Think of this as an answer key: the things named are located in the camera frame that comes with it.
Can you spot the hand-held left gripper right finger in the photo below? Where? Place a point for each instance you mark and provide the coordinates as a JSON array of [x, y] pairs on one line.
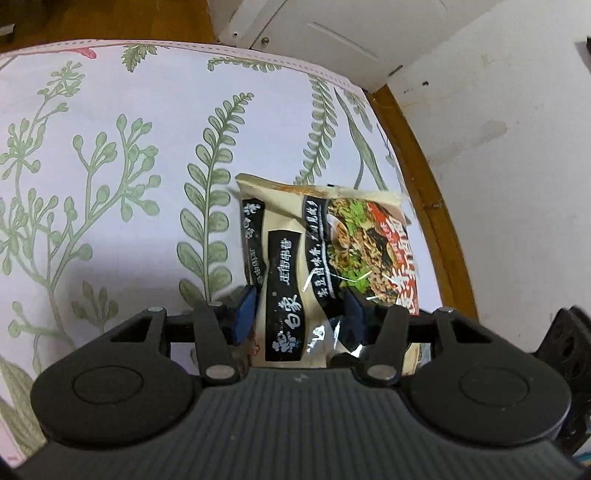
[[353, 314]]

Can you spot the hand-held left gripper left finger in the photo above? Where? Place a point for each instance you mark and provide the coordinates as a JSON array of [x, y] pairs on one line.
[[244, 317]]

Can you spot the beige noodle packet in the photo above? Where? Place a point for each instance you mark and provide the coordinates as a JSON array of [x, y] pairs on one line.
[[295, 258]]

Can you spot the floral printed bedsheet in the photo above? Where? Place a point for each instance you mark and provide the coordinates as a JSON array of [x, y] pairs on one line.
[[115, 207]]

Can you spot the white door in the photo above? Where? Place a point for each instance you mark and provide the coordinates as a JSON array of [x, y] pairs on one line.
[[346, 32]]

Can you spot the wooden bed frame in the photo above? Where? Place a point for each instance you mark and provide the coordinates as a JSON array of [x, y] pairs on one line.
[[438, 221]]

